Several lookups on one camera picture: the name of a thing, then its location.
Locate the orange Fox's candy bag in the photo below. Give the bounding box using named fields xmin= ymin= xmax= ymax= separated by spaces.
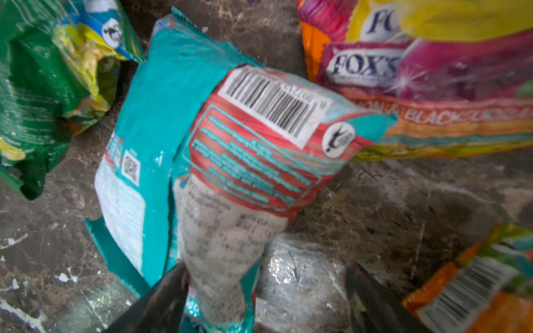
xmin=403 ymin=223 xmax=532 ymax=332

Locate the green snack bag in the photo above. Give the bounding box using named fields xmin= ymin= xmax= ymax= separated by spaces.
xmin=1 ymin=1 xmax=145 ymax=200

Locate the teal snack bag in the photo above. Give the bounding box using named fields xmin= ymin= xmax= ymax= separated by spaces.
xmin=86 ymin=9 xmax=396 ymax=332

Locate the red yellow Fox's candy bag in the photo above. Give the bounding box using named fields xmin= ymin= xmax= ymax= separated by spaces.
xmin=296 ymin=1 xmax=532 ymax=161

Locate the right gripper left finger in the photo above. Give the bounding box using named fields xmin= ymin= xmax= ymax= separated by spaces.
xmin=105 ymin=262 xmax=190 ymax=333

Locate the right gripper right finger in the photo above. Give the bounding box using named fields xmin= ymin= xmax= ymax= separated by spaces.
xmin=344 ymin=261 xmax=430 ymax=332

